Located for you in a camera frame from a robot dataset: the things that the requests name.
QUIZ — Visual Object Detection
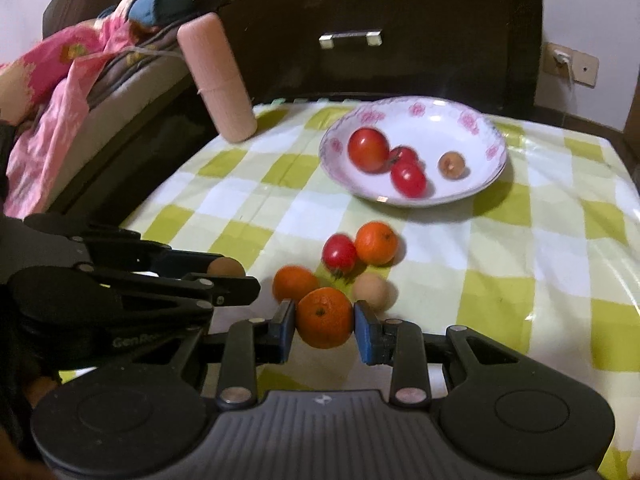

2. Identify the white floral plate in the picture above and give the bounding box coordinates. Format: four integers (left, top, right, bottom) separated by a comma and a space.
318, 96, 509, 208

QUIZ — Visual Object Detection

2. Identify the pink floral blanket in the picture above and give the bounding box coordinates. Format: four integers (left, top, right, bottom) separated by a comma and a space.
0, 0, 146, 216

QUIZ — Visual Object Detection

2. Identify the pink ribbed cylinder bottle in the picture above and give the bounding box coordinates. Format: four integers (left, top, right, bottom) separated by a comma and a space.
176, 12, 258, 143

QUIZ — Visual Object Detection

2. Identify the medium red tomato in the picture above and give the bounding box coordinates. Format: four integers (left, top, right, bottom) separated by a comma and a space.
390, 161, 428, 197

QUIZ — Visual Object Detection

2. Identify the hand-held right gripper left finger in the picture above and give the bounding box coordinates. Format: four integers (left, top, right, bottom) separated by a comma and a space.
167, 300, 297, 407

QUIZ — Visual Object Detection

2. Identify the silver drawer handle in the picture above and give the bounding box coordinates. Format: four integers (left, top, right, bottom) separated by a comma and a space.
319, 29, 383, 51

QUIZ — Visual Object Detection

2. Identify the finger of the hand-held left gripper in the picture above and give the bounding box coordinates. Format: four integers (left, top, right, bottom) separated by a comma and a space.
10, 267, 262, 328
22, 214, 217, 280

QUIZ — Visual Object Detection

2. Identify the green white checkered tablecloth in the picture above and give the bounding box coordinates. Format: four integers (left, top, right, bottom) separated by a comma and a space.
60, 95, 640, 480

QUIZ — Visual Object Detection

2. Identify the dark wooden cabinet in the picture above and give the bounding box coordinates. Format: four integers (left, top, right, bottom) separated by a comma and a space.
215, 0, 546, 111

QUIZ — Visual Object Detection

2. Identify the small red tomato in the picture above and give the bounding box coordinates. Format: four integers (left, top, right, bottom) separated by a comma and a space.
322, 233, 359, 277
389, 146, 420, 167

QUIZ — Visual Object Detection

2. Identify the brown longan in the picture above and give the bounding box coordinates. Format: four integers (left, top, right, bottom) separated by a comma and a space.
207, 257, 246, 279
438, 151, 467, 179
351, 273, 390, 311

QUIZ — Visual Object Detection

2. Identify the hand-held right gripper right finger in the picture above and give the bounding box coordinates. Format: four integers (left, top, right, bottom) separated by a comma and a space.
354, 301, 541, 407

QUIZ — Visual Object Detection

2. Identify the beige wall socket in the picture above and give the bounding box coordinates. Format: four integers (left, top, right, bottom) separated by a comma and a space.
542, 41, 600, 87

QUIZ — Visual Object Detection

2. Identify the green foam mat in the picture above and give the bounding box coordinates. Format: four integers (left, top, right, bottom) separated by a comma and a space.
262, 96, 353, 108

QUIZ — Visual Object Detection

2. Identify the large red tomato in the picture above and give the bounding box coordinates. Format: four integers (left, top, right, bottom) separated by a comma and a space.
347, 127, 391, 173

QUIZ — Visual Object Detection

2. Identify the small orange mandarin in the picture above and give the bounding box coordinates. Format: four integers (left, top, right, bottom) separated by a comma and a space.
272, 266, 321, 305
296, 287, 355, 349
354, 221, 399, 266

